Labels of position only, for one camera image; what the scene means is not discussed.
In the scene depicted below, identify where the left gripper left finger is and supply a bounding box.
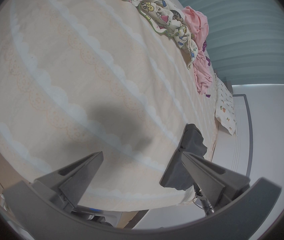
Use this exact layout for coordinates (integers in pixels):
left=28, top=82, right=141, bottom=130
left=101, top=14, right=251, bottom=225
left=33, top=151, right=104, bottom=208

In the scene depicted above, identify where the white printed pillow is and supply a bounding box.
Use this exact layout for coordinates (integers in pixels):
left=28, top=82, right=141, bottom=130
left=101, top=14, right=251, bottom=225
left=215, top=80, right=237, bottom=135

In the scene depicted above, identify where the purple garment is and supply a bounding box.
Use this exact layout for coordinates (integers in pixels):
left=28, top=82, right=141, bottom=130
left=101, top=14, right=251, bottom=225
left=202, top=41, right=212, bottom=98

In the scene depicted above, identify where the black T-shirt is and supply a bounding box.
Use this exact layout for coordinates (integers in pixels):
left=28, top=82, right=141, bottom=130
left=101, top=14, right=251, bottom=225
left=159, top=123, right=208, bottom=191

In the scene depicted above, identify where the bed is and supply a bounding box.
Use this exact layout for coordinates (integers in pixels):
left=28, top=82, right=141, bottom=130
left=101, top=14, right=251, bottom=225
left=0, top=0, right=254, bottom=212

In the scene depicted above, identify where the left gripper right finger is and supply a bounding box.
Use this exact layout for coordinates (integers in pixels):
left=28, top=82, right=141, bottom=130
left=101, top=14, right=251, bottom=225
left=182, top=151, right=251, bottom=208

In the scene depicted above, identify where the blue-green curtain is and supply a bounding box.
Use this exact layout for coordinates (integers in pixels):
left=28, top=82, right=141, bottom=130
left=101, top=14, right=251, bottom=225
left=162, top=0, right=284, bottom=86

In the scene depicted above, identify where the white printed garment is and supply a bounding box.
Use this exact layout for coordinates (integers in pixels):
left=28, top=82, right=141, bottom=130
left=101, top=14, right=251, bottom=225
left=106, top=0, right=199, bottom=70

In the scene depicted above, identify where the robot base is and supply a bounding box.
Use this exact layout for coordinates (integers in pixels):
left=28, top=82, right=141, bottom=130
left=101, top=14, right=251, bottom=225
left=71, top=205, right=122, bottom=228

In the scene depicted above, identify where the pink garment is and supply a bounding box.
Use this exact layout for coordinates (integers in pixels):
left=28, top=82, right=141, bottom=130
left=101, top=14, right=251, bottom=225
left=182, top=6, right=212, bottom=96

